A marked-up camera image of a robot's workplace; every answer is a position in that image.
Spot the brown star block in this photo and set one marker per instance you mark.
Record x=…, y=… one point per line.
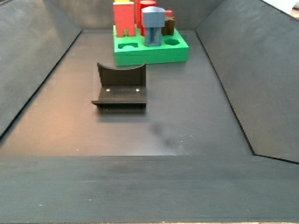
x=168, y=26

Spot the green shape sorter base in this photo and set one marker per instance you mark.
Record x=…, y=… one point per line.
x=132, y=53

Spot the light blue pentagon block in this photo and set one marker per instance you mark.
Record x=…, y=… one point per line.
x=152, y=21

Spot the red square block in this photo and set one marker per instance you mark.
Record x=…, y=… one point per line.
x=124, y=18

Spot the red cylinder block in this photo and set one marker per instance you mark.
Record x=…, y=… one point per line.
x=144, y=4

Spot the pink cylinder block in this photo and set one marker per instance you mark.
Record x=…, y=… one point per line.
x=168, y=13

